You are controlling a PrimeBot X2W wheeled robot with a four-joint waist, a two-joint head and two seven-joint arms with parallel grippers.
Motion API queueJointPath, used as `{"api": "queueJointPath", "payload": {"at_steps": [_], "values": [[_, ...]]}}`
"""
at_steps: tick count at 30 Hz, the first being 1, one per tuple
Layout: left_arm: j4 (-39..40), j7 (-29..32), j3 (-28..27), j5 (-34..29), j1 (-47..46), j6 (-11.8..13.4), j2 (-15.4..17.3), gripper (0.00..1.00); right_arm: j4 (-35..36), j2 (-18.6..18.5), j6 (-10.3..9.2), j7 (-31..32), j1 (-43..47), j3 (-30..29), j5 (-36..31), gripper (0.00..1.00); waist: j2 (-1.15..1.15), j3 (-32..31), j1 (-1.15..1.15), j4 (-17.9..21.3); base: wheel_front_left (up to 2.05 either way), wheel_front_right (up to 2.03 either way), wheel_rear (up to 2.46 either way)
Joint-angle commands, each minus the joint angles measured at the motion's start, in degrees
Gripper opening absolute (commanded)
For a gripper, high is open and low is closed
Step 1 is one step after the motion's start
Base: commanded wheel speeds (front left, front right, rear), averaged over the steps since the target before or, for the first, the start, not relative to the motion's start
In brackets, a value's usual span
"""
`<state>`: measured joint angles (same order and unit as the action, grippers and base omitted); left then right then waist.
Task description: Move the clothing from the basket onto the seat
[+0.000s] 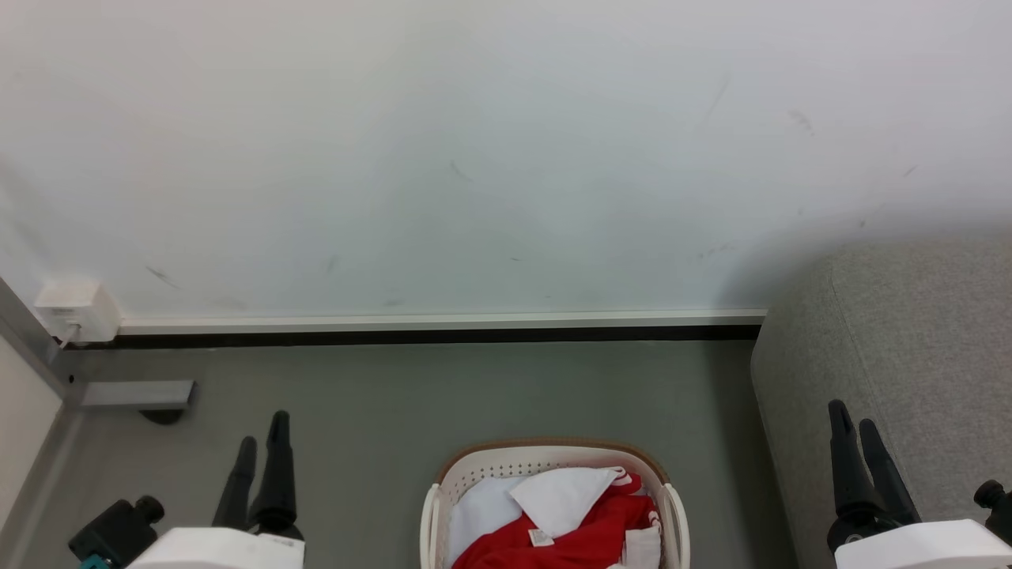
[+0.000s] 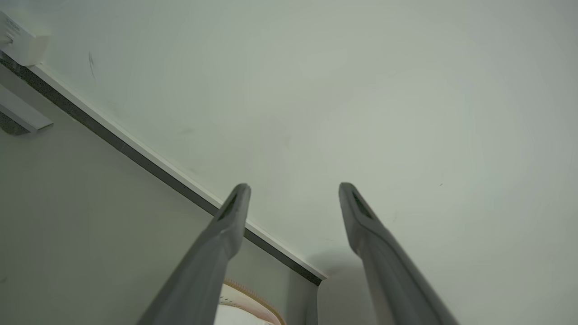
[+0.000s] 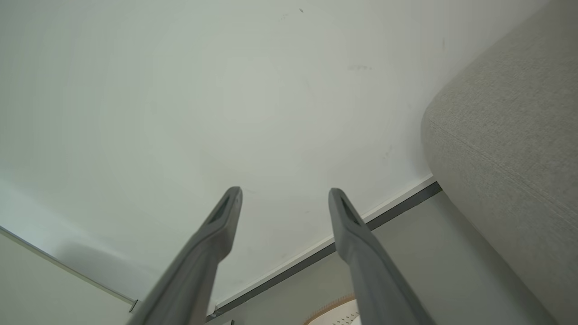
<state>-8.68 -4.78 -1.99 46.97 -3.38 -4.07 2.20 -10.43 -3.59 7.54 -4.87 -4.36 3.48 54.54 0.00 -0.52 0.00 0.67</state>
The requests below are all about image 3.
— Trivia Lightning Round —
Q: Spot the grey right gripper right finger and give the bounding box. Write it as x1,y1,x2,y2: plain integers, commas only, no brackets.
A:
328,188,435,325

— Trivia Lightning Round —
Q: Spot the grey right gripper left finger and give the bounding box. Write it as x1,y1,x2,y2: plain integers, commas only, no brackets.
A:
129,186,243,325

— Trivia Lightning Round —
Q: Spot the white laundry basket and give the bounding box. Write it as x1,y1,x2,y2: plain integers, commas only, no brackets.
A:
303,294,363,325

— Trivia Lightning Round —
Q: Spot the grey fabric sofa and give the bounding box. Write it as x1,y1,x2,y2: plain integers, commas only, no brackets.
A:
421,0,578,325

